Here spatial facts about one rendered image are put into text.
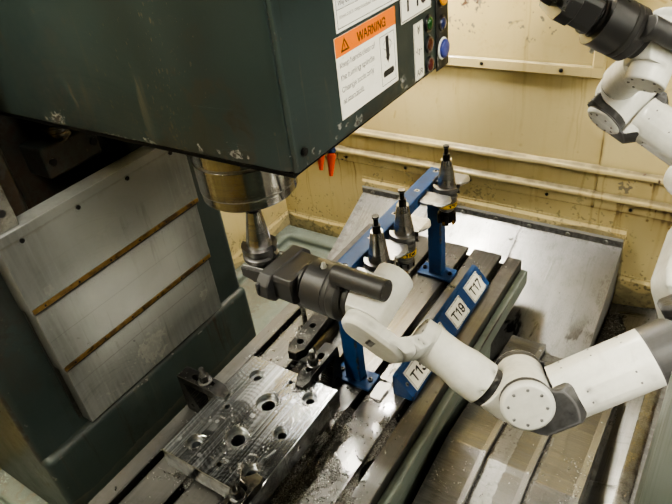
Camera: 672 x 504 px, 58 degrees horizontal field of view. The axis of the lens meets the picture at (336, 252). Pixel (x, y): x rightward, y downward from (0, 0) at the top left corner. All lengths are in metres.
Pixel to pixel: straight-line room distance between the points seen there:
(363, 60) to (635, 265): 1.35
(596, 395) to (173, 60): 0.73
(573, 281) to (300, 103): 1.33
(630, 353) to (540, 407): 0.15
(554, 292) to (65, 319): 1.31
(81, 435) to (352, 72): 1.09
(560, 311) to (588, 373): 0.91
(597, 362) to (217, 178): 0.62
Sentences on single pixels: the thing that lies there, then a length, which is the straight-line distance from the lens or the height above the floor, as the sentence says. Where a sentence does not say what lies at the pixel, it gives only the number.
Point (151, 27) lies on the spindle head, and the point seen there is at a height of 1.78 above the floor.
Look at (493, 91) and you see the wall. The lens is 1.87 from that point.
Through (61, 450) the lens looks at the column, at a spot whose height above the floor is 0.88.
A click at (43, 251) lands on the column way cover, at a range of 1.31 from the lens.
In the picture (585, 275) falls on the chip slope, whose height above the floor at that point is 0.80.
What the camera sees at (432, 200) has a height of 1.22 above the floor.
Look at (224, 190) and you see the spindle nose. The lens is 0.93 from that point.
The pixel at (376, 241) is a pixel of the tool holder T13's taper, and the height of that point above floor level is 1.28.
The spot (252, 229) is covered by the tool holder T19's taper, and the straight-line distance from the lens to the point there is 1.02.
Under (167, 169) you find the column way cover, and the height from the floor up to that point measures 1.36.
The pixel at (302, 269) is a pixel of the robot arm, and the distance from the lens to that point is 1.00.
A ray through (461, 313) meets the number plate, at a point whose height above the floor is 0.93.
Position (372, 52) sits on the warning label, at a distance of 0.86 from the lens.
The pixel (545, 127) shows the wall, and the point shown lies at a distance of 1.86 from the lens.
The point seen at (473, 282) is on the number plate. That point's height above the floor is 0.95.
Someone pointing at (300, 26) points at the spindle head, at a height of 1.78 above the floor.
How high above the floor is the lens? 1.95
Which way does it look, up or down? 35 degrees down
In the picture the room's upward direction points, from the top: 8 degrees counter-clockwise
